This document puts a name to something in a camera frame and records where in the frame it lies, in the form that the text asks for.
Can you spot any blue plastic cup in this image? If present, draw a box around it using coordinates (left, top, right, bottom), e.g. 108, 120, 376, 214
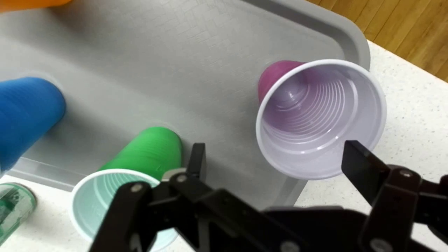
0, 77, 67, 174

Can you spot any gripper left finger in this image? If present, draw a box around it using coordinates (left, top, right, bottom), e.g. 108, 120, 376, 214
88, 142, 298, 252

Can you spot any grey plastic tray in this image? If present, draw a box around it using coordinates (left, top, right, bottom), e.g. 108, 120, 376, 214
0, 0, 371, 210

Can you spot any green plastic cup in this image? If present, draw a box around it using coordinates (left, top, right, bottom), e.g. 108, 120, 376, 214
70, 127, 183, 252

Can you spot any purple plastic cup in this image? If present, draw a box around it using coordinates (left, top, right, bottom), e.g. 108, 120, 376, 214
255, 59, 387, 181

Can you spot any green drink can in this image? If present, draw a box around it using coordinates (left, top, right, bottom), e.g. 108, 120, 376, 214
0, 183, 37, 245

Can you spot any orange plastic cup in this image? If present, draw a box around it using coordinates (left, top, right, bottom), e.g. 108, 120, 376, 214
0, 0, 72, 13

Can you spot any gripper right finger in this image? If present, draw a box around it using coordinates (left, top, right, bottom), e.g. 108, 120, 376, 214
341, 140, 448, 252

